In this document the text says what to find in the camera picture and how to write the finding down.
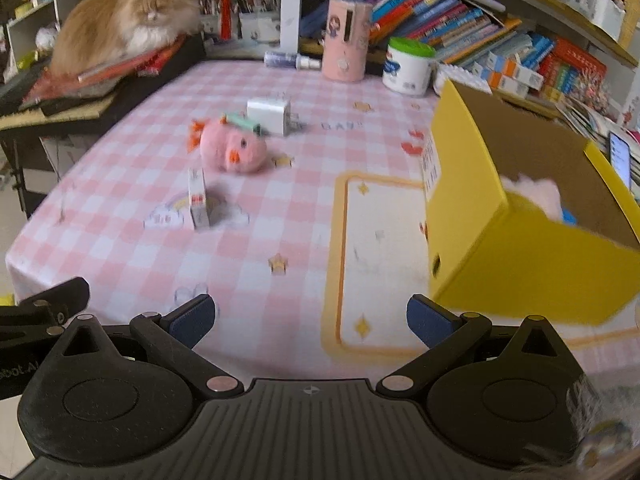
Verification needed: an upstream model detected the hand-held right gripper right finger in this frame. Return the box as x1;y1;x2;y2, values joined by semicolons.
375;294;567;402

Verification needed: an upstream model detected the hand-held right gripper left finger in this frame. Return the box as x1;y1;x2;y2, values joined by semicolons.
60;294;245;402

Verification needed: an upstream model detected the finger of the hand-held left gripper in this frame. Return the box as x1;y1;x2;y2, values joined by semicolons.
0;277;91;342

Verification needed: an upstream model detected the yellow cardboard box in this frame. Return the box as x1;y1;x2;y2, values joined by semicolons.
420;79;640;332

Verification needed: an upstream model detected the small white red-label box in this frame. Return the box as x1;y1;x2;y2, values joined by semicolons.
187;167;212;231

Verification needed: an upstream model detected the large pink plush toy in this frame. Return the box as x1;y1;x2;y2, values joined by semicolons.
500;173;564;222

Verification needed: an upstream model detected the small pink chick plush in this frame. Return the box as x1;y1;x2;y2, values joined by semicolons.
187;113;269;176

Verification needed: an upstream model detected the white charger plug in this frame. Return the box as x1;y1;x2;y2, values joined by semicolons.
246;97;301;137

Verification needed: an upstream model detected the pink checkered tablecloth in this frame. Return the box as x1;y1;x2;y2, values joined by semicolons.
4;57;640;362

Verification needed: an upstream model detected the black case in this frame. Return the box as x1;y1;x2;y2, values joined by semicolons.
0;35;209;137

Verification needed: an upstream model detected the white ribbed tissue pack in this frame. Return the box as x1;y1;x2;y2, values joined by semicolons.
434;62;494;96

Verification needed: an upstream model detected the orange white carton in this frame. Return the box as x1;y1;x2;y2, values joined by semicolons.
487;50;545;89
470;62;531;100

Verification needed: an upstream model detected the white jar green lid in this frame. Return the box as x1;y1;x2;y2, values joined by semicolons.
382;37;437;98

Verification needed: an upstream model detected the black smartphone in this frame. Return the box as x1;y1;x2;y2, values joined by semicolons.
608;131;632;191

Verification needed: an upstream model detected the stack of magazines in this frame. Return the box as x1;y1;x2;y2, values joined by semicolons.
554;94;640;162

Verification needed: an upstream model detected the red flat book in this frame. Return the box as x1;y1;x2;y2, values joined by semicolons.
22;39;187;102

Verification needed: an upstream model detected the small clear spray bottle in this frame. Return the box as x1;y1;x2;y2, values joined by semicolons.
263;50;321;72

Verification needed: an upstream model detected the red boxed book set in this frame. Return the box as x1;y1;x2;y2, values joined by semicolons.
537;37;609;107

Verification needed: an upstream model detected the fluffy orange white cat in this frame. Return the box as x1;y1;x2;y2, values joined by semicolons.
49;0;202;77

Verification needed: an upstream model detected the white pen holder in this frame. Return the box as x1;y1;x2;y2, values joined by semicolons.
235;0;281;42

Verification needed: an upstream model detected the red doll figurine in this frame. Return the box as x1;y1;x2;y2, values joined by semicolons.
218;0;234;44

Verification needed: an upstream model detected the row of colourful books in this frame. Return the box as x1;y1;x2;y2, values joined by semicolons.
300;0;523;63

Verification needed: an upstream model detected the white wooden bookshelf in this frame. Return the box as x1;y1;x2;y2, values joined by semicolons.
0;0;640;68

